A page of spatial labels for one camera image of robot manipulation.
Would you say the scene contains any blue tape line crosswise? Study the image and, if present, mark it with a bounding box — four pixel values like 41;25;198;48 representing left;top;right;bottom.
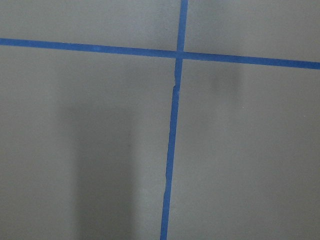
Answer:
0;38;320;70

